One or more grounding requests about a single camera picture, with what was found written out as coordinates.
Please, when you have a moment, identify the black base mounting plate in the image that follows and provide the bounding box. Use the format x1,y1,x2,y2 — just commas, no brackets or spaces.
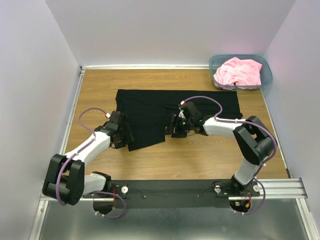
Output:
85,179,260,217

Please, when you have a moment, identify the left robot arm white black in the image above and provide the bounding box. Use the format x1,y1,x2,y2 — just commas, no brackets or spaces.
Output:
42,111,133,206

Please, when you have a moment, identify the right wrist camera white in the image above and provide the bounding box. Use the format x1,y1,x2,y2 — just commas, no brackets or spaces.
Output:
178,100,186,120

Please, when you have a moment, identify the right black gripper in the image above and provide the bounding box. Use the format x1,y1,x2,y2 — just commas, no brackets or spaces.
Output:
162,113,193,139

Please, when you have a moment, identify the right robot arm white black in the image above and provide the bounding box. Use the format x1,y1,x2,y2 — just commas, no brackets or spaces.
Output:
165,101,277,196

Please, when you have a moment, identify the black t shirt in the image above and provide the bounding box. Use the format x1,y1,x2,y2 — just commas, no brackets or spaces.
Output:
115,89,243,152

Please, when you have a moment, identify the teal plastic bin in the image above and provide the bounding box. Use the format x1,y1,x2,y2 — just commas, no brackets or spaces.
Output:
209,54,273,90

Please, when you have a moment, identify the pink t shirt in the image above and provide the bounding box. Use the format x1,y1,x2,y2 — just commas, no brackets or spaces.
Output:
213,57,262,86

